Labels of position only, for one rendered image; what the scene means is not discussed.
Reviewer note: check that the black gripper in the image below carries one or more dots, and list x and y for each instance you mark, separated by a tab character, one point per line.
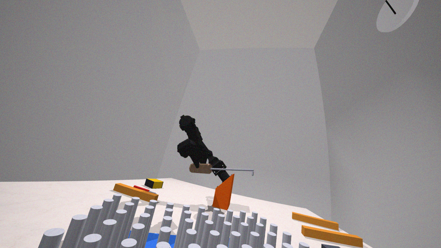
194	149

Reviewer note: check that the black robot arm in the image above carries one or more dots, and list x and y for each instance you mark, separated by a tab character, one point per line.
187	124

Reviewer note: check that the blue flat strip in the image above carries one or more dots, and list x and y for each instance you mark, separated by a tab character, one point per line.
153	237

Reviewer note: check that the wooden-handled tool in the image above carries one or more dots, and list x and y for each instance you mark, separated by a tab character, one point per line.
207	169

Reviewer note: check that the orange flat bar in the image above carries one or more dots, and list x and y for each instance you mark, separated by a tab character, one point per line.
332	236
135	192
315	221

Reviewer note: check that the yellow box with black end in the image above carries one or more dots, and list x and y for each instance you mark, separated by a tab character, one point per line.
153	183

